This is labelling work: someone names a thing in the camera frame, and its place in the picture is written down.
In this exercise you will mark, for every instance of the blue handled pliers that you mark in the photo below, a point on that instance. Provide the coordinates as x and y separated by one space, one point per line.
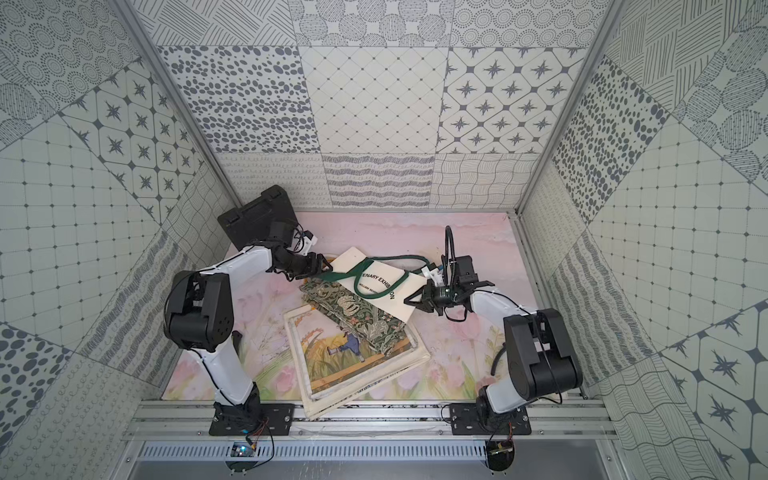
496 360

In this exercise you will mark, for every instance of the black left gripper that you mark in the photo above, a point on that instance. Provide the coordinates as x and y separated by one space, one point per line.
315 264

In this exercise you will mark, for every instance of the aluminium mounting rail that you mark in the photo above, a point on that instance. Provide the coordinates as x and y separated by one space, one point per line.
368 420

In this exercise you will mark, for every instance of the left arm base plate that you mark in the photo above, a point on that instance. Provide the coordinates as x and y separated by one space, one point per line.
241 420

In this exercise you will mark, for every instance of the pink floral table mat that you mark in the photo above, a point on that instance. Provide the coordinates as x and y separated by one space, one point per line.
461 353

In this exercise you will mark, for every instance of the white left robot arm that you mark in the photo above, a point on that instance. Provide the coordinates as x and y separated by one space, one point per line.
199 313

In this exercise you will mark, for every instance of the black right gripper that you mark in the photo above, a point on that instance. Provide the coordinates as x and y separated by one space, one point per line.
427 293

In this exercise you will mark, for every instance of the right circuit board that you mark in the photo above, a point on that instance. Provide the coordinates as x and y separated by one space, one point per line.
500 455

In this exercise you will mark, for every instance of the left circuit board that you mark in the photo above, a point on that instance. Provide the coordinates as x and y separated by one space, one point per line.
242 458

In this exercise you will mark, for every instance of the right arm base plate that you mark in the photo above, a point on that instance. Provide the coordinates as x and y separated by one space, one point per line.
470 419

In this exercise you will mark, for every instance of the starry night canvas tote bag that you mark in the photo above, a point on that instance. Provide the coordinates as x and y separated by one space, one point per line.
366 390

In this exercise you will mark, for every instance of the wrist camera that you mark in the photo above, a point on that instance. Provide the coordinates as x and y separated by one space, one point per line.
436 275
306 241

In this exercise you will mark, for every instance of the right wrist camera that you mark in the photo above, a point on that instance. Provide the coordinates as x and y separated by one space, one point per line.
436 275

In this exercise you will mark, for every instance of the circuit board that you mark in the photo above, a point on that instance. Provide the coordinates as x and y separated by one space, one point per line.
242 458
500 455

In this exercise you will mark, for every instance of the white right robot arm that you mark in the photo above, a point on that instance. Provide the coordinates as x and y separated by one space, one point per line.
540 357

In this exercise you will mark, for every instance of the black plastic tool case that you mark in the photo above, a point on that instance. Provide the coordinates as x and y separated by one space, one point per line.
268 220

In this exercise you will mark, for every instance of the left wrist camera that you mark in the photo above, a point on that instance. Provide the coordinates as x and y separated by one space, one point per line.
306 241

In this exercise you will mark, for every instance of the green handled exhibition tote bag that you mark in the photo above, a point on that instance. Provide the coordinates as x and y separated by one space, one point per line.
367 295

